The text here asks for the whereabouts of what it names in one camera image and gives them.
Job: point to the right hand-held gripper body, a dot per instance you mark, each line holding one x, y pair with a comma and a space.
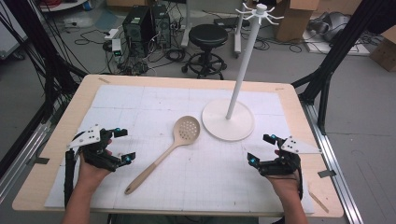
285, 165

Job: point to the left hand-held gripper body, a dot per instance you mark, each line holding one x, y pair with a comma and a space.
93, 154

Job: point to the white utensil rack with hooks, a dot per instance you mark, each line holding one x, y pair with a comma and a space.
229, 123

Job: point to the beige slotted spoon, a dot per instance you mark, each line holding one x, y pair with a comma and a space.
186, 130

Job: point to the person's right hand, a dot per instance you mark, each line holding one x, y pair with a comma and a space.
288, 185

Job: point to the person's left hand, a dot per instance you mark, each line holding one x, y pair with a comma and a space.
90, 175

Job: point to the grey tape piece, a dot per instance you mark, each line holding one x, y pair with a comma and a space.
42, 160
327, 173

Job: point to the thin wooden stick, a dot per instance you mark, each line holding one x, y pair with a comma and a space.
319, 202

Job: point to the white grid mat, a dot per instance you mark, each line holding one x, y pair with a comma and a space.
202, 186

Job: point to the person's dark clothing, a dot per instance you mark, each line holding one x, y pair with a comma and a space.
186, 219

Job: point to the white power adapter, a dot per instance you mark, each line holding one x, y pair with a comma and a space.
116, 46

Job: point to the white power strip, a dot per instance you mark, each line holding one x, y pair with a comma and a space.
111, 34

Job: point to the white metal stand leg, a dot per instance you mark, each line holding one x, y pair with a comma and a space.
186, 31
237, 40

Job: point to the large black computer tower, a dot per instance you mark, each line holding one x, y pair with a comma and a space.
137, 29

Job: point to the small black computer tower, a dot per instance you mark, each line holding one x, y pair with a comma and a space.
162, 28

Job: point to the white floor board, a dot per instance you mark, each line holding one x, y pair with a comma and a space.
342, 48

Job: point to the tall cardboard box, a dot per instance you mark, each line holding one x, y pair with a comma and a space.
295, 21

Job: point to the black round stool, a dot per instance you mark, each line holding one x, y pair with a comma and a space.
208, 35

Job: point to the flat black box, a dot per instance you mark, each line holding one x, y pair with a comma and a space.
229, 21

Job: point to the round white table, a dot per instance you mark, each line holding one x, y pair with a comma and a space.
62, 5

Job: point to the low cardboard box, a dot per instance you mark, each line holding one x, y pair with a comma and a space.
384, 51

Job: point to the aluminium rail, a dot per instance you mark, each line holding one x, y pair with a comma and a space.
18, 168
336, 177

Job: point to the black frame stand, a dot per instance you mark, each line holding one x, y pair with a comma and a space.
336, 53
46, 62

